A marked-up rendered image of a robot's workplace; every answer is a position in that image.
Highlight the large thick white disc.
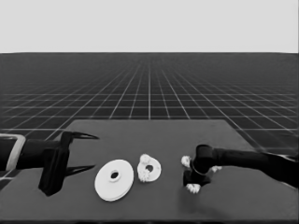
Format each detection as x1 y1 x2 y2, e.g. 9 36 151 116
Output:
93 159 135 203

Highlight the white round carrier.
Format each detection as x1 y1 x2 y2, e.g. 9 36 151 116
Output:
136 157 163 183

